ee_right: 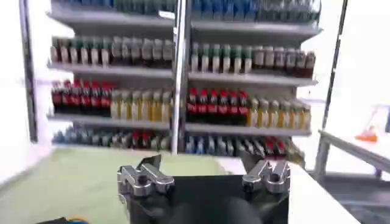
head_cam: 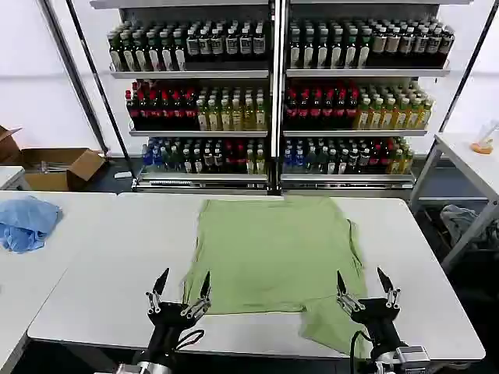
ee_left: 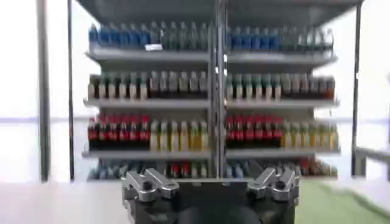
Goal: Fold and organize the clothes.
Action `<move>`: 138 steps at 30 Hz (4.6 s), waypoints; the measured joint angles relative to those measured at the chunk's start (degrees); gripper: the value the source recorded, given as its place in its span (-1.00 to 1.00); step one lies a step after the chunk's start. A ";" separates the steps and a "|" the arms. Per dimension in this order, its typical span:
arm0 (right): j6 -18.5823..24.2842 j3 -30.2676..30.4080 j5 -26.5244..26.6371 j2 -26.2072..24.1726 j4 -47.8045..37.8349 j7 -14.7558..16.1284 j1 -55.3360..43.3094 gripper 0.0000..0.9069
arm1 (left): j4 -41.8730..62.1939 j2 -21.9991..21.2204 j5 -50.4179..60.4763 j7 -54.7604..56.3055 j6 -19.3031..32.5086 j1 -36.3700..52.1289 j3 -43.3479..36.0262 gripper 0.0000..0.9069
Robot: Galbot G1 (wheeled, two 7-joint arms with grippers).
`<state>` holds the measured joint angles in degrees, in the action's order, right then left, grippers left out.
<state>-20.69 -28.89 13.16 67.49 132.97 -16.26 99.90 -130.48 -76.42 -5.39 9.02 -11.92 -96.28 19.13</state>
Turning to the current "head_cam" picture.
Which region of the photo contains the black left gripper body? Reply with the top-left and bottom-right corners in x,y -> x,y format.
146,301 -> 204,365

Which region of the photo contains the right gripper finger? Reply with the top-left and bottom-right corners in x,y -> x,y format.
335,269 -> 366,313
376,266 -> 402,309

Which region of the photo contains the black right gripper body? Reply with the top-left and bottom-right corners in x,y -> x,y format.
350,297 -> 407,358

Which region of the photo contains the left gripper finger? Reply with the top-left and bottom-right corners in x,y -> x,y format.
180,270 -> 212,319
146,267 -> 172,314

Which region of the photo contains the green shirt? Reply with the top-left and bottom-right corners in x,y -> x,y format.
180,196 -> 372,358

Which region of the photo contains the grey crumpled cloth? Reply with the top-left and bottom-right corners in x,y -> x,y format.
439,203 -> 499,251

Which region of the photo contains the white side table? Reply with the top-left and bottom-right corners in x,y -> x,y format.
408,132 -> 499,274

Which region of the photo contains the blue cloth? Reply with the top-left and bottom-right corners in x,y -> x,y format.
0,194 -> 64,255

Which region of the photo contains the open cardboard box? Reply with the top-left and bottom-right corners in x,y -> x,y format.
20,147 -> 107,192

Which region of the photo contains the orange object with clear wrap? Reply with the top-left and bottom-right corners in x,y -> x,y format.
469,119 -> 499,153

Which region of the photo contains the shelf rack with bottles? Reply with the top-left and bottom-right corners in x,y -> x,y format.
89,0 -> 456,196

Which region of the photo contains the cardboard box flap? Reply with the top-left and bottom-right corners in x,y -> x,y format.
0,125 -> 24,165

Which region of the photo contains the black slanted pole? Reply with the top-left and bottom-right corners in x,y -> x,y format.
63,0 -> 136,178
40,0 -> 112,159

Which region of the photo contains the grey slanted pole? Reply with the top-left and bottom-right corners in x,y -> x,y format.
439,0 -> 499,134

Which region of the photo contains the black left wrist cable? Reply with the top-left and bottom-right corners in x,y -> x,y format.
171,329 -> 206,352

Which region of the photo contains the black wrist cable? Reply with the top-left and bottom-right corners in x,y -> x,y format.
349,330 -> 372,374
171,329 -> 206,352

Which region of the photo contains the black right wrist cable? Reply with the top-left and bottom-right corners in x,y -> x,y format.
349,330 -> 372,374

